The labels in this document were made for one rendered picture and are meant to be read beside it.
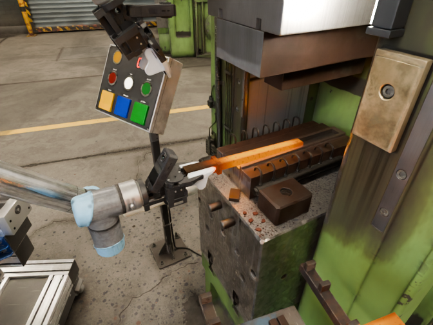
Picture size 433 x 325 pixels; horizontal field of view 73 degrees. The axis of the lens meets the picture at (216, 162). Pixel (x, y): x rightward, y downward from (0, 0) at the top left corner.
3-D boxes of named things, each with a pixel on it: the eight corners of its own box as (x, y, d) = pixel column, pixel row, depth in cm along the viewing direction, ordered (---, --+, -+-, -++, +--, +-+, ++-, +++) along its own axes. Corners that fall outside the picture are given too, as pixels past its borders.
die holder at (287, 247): (249, 331, 97) (261, 242, 71) (200, 249, 124) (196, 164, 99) (364, 263, 119) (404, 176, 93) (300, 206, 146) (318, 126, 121)
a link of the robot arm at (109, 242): (116, 225, 85) (109, 196, 79) (131, 251, 77) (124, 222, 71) (89, 236, 81) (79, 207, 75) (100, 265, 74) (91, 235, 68)
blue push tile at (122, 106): (125, 118, 113) (130, 99, 112) (113, 113, 117) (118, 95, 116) (128, 119, 114) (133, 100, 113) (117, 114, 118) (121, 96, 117)
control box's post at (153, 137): (168, 255, 178) (142, 82, 117) (165, 250, 181) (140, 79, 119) (174, 252, 180) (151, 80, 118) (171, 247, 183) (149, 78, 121)
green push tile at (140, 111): (142, 125, 108) (147, 106, 107) (129, 120, 112) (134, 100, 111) (145, 126, 110) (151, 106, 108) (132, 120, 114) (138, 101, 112)
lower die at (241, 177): (249, 199, 84) (251, 176, 79) (216, 164, 98) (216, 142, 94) (350, 160, 100) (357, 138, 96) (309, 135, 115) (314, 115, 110)
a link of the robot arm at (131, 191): (116, 177, 72) (124, 196, 66) (134, 173, 74) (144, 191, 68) (120, 200, 76) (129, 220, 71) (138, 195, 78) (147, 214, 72)
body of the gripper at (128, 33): (122, 55, 72) (89, 8, 64) (151, 35, 73) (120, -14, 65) (131, 64, 67) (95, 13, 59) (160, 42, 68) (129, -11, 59)
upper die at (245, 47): (259, 78, 64) (263, 31, 58) (216, 56, 78) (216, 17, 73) (384, 54, 80) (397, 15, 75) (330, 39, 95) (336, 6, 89)
